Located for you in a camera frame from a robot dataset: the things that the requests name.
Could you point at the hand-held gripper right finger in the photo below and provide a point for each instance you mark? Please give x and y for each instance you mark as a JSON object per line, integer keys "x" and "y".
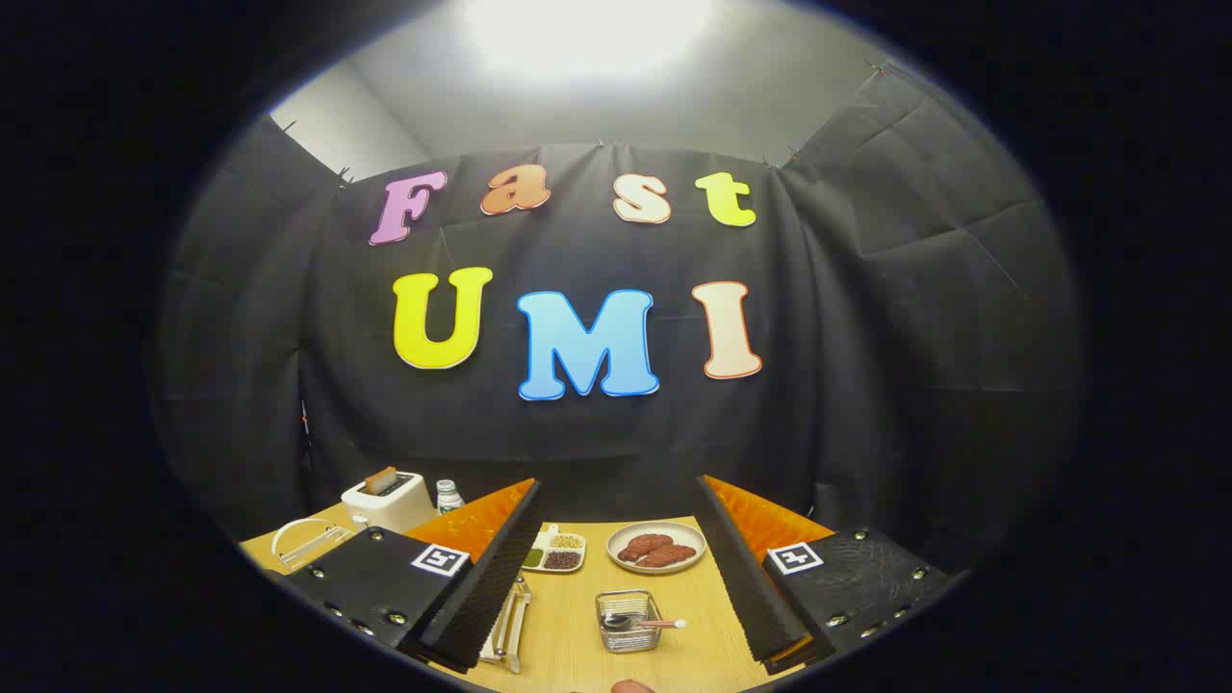
{"x": 751, "y": 577}

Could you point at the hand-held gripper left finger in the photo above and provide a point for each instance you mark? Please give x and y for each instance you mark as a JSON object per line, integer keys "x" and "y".
{"x": 481, "y": 587}

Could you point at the beige plate with meat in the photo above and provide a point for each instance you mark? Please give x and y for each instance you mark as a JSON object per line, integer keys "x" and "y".
{"x": 656, "y": 547}

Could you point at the white divided snack tray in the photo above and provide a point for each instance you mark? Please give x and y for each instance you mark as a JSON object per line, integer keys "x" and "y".
{"x": 553, "y": 549}

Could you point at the red meat slice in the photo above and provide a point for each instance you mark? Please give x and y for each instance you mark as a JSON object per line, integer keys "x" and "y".
{"x": 645, "y": 547}
{"x": 671, "y": 555}

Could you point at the dark red bean pile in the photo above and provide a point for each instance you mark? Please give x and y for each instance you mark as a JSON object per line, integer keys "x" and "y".
{"x": 562, "y": 559}

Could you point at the small white drink bottle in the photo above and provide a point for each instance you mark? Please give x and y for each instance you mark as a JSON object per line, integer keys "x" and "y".
{"x": 448, "y": 499}

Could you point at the yellow soybean pile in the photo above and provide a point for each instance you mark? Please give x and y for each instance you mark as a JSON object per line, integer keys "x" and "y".
{"x": 568, "y": 541}

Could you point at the white toaster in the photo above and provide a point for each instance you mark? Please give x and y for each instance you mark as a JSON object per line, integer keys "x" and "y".
{"x": 390, "y": 508}

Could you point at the brown toast slice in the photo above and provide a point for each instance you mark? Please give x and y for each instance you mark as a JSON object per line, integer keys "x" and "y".
{"x": 381, "y": 478}

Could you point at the black backdrop cloth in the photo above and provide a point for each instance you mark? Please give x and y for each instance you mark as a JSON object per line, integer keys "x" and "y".
{"x": 866, "y": 337}

